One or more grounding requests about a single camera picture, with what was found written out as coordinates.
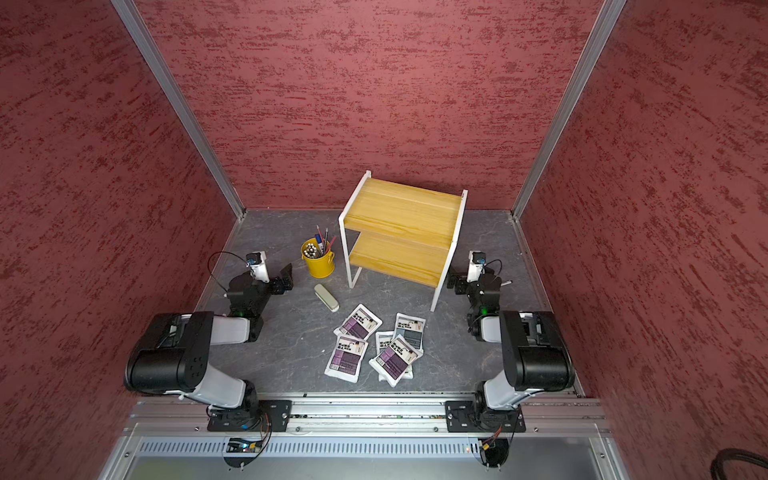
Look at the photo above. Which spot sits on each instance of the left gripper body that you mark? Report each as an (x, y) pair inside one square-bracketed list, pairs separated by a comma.
[(276, 288)]

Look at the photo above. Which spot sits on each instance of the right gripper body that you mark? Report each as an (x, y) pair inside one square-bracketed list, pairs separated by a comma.
[(462, 284)]

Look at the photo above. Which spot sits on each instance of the grey coffee bag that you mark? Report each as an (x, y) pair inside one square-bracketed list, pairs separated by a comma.
[(383, 338), (411, 329)]

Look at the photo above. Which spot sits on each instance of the wooden two-tier shelf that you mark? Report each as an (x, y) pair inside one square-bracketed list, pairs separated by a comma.
[(402, 231)]

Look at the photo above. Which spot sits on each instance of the purple coffee bag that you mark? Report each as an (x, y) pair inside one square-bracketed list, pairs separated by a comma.
[(394, 360), (360, 324), (346, 358)]

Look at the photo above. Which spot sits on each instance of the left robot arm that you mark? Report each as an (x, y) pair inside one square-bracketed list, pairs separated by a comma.
[(172, 356)]

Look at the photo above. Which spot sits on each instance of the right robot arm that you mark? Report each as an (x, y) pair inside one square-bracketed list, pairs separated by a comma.
[(535, 358)]

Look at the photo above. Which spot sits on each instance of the beige eraser case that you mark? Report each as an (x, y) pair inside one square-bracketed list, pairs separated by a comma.
[(325, 296)]

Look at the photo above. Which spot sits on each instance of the yellow pen cup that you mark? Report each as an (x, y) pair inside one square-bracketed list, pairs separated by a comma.
[(320, 264)]

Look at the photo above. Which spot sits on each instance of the red pencil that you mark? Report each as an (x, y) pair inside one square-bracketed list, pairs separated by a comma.
[(330, 244)]

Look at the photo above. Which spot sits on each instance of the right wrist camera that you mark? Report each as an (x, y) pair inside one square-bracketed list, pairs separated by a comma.
[(476, 266)]

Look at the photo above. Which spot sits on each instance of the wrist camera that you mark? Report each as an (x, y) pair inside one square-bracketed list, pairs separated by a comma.
[(476, 266), (256, 262)]

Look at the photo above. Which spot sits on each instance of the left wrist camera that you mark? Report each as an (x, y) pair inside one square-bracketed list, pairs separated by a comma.
[(256, 262)]

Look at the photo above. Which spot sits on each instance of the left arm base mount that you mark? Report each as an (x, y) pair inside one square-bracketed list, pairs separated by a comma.
[(270, 414)]

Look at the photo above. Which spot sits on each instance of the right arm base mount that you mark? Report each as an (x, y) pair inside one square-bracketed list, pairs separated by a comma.
[(472, 417)]

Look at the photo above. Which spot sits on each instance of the aluminium rail frame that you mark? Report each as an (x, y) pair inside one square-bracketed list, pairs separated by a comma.
[(369, 436)]

